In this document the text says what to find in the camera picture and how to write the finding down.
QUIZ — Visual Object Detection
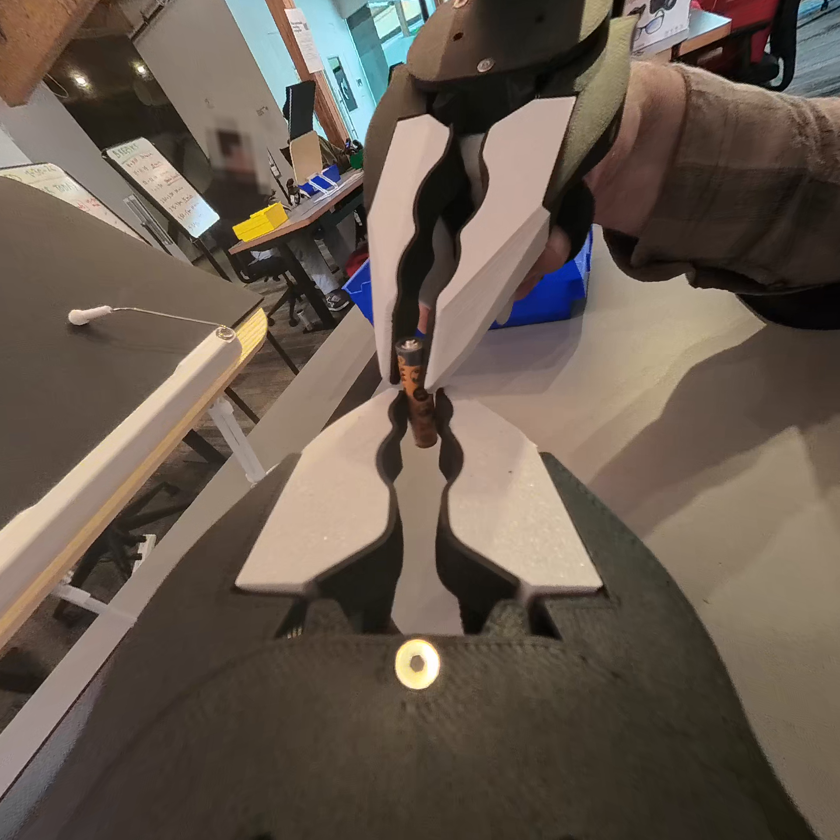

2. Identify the person's right forearm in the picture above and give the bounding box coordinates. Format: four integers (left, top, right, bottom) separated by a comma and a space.
598, 59, 840, 296

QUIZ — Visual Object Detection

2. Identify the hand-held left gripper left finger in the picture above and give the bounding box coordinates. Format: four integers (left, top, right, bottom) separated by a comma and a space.
237, 388, 403, 594

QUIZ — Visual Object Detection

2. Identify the thin wire with white tip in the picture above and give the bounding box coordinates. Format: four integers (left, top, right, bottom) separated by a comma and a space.
69, 305, 237, 340

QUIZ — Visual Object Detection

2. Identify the black wood-rimmed board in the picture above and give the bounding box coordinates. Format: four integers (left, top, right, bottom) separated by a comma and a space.
0, 178, 270, 651

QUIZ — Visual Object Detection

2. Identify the blue plastic bin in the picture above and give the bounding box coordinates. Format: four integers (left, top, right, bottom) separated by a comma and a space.
344, 224, 594, 329

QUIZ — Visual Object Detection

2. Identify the yellow bin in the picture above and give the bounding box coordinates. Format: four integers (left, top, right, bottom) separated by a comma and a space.
230, 201, 290, 240

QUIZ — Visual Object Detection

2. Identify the person's right hand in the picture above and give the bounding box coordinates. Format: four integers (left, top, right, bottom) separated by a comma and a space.
519, 59, 686, 300

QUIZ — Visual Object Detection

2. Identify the whiteboard with green writing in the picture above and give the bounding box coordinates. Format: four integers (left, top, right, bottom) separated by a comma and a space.
0, 162, 139, 244
105, 136, 221, 240

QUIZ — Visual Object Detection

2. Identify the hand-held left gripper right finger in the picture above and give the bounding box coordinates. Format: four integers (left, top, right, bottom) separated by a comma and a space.
439, 390, 602, 599

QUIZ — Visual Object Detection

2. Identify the brown battery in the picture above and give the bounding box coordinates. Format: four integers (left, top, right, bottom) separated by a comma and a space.
394, 336, 438, 450

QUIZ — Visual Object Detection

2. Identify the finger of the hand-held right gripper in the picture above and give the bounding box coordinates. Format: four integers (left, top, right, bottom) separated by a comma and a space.
423, 95, 581, 392
365, 116, 473, 388

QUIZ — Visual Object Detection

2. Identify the wooden desk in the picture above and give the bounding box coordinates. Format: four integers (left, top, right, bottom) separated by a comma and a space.
230, 168, 368, 329

